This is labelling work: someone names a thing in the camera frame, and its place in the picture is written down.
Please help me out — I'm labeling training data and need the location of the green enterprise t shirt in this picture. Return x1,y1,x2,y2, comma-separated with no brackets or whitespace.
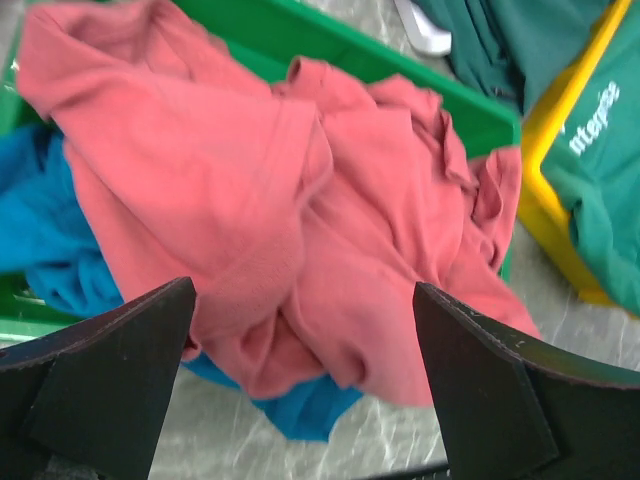
542,2,639,314

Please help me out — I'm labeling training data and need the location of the green plastic tray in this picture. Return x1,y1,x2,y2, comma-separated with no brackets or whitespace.
1,1,521,346

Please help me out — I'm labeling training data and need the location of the salmon red t shirt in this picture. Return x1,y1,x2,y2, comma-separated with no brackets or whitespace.
17,1,537,406

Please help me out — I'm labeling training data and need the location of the dark green garment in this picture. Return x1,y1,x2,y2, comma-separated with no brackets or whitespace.
417,0,610,115

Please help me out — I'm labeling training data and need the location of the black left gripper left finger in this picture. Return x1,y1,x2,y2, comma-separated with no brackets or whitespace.
1,277,196,479

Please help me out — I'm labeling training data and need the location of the white clothes rack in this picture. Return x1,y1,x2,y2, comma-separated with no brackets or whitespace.
394,0,452,57

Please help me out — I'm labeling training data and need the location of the yellow plastic tray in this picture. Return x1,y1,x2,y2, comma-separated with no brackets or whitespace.
519,1,639,315

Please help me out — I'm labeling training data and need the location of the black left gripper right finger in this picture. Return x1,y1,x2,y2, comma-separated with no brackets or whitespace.
413,283,639,479

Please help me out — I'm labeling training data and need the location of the blue t shirt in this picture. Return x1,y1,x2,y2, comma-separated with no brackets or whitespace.
1,124,362,441

